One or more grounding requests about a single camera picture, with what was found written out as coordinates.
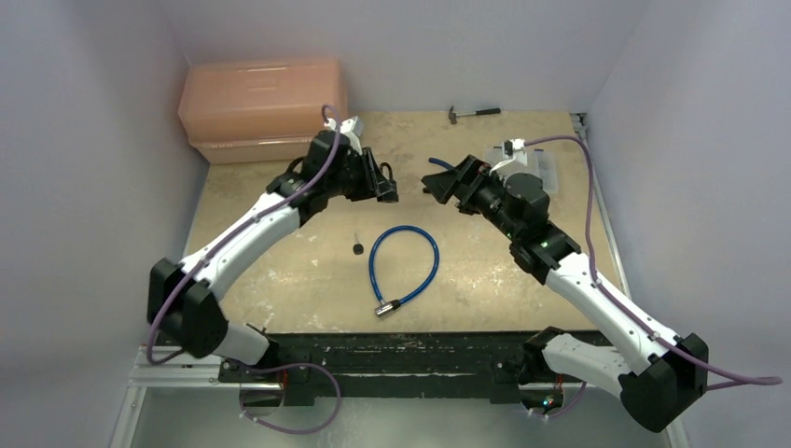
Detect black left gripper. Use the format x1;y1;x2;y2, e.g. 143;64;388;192
326;147;391;203

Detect black headed key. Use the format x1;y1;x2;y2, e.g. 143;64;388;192
353;233;365;255

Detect blue cable lock loop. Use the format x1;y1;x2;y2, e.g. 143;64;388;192
368;224;440;318

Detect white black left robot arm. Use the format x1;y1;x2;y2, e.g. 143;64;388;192
146;131;398;382

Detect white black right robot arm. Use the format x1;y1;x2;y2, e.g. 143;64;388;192
422;156;709;433

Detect clear plastic screw organizer box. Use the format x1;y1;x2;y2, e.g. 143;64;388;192
483;147;559;194

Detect orange plastic toolbox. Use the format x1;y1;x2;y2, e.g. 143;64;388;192
178;58;348;164

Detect blue handled pliers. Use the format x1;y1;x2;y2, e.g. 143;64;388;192
427;157;454;171

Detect small black handled hammer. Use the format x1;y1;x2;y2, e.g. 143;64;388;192
448;106;502;125

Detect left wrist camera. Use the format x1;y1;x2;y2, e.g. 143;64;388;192
324;116;364;153

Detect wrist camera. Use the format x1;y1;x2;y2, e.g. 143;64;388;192
488;138;528;179
324;116;364;153

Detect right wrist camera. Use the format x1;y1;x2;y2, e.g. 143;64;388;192
488;138;528;179

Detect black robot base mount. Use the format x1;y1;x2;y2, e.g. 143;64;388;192
219;330;638;406

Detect aluminium frame rail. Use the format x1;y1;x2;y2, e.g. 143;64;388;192
129;347;221;388

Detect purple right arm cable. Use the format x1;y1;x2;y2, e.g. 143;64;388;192
521;135;784;422

